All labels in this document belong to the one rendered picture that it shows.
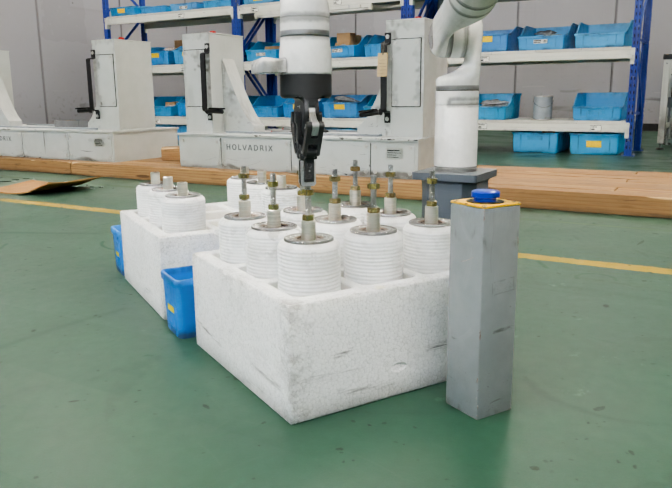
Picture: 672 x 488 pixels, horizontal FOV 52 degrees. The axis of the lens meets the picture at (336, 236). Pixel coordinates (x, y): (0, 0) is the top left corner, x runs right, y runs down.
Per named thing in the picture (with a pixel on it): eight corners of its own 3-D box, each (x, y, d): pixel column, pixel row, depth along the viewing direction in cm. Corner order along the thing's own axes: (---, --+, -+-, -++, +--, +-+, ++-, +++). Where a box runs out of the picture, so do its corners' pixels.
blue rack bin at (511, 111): (478, 117, 610) (479, 93, 606) (521, 117, 593) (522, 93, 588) (460, 119, 567) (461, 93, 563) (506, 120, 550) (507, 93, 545)
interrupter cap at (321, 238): (299, 249, 98) (299, 244, 98) (274, 240, 104) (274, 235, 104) (343, 242, 102) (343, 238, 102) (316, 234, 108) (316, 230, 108)
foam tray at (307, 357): (366, 310, 150) (366, 229, 147) (491, 368, 118) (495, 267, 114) (196, 344, 131) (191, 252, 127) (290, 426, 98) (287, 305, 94)
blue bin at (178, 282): (292, 303, 156) (291, 251, 153) (315, 316, 147) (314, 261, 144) (162, 325, 141) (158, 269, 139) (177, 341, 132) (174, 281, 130)
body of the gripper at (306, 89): (338, 68, 95) (338, 136, 97) (323, 70, 103) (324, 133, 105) (285, 68, 93) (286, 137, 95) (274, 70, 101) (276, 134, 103)
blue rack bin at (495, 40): (481, 55, 601) (482, 31, 597) (524, 54, 583) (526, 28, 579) (462, 53, 559) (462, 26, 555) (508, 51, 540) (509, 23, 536)
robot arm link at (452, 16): (448, -39, 122) (501, -39, 122) (426, 23, 149) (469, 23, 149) (450, 10, 121) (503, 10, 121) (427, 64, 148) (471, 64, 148)
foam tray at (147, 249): (263, 260, 196) (261, 198, 193) (326, 294, 163) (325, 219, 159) (124, 278, 178) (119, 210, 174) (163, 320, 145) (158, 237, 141)
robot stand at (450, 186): (433, 289, 166) (436, 165, 160) (492, 297, 159) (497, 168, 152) (409, 305, 153) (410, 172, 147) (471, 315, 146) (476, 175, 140)
